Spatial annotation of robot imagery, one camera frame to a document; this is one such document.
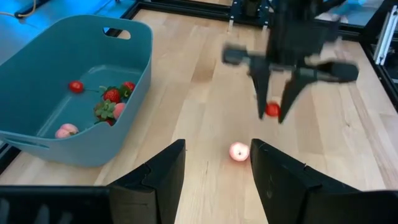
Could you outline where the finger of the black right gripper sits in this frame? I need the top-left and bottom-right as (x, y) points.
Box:
(248, 60), (272, 120)
(278, 67), (315, 124)

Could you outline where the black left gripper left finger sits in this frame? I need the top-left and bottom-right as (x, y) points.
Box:
(108, 139), (186, 224)

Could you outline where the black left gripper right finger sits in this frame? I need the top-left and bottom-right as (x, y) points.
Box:
(250, 139), (398, 224)

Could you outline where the red artificial cherry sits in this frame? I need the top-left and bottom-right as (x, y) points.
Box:
(264, 102), (282, 118)

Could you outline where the teal plastic tub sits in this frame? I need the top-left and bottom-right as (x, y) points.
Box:
(0, 14), (153, 167)

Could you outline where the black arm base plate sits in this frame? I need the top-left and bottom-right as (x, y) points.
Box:
(229, 0), (273, 32)

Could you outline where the silver metal bracket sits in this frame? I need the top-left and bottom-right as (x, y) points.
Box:
(372, 4), (398, 66)

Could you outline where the black aluminium table frame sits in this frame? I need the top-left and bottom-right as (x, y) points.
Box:
(107, 0), (398, 103)

